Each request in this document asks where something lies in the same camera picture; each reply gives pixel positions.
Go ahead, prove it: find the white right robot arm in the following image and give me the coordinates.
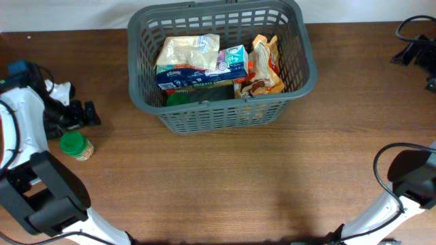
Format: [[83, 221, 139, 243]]
[[328, 142, 435, 244]]

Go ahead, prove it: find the white plastic bag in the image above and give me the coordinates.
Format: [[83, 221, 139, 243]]
[[156, 34, 220, 70]]

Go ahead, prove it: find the green lid jar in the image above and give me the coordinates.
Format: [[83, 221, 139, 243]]
[[166, 93, 191, 106], [59, 131, 95, 161]]

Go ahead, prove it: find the grey plastic basket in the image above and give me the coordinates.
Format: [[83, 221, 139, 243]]
[[127, 0, 317, 133]]

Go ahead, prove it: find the blue carton box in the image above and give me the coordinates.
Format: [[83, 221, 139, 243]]
[[156, 45, 249, 91]]

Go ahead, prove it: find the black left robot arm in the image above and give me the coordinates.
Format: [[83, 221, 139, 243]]
[[1, 61, 136, 244]]

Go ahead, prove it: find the orange snack bag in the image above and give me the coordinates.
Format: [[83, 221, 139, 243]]
[[234, 35, 284, 99]]

